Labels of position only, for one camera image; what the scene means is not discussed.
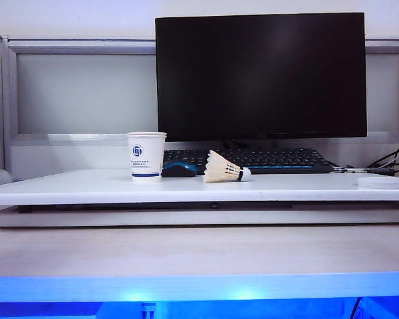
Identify white raised platform board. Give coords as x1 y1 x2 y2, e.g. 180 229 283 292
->
0 168 399 208

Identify white paper cup blue logo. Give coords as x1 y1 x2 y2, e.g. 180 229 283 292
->
126 132 166 183

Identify black computer keyboard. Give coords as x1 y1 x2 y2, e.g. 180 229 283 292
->
162 148 334 175

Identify white round plastic lid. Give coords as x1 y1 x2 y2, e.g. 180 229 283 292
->
357 177 399 191

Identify black cable bundle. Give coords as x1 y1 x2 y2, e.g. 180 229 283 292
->
366 144 399 179

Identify white lower base board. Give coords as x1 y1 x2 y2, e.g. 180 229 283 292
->
0 207 399 229

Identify black monitor stand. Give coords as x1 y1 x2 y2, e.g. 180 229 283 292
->
221 139 251 150

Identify silver and black pen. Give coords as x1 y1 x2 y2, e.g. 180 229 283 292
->
332 165 395 175

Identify black and blue mouse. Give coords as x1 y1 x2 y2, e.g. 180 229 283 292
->
161 162 198 178

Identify black computer monitor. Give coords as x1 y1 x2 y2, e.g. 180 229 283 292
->
154 12 368 142

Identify white feather shuttlecock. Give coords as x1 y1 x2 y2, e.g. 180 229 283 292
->
202 150 253 184

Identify grey cubicle partition frame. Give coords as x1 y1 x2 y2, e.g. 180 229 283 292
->
5 37 399 182

